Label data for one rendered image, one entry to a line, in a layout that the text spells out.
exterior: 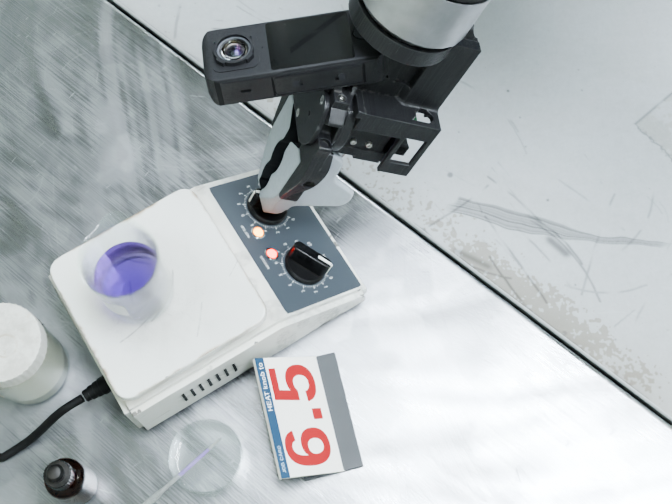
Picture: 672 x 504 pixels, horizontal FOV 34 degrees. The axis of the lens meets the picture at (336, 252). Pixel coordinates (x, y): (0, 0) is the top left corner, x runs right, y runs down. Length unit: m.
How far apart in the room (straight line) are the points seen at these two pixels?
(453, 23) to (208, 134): 0.32
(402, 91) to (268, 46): 0.09
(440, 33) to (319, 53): 0.08
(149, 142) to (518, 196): 0.31
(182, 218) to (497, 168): 0.27
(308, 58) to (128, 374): 0.25
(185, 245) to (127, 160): 0.15
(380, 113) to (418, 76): 0.03
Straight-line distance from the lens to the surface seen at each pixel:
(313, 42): 0.70
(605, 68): 0.96
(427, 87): 0.72
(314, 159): 0.72
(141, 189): 0.91
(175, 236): 0.79
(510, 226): 0.89
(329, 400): 0.83
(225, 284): 0.78
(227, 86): 0.69
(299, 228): 0.84
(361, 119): 0.71
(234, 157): 0.91
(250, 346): 0.79
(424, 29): 0.66
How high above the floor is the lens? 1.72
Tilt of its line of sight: 70 degrees down
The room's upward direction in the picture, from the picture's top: 5 degrees counter-clockwise
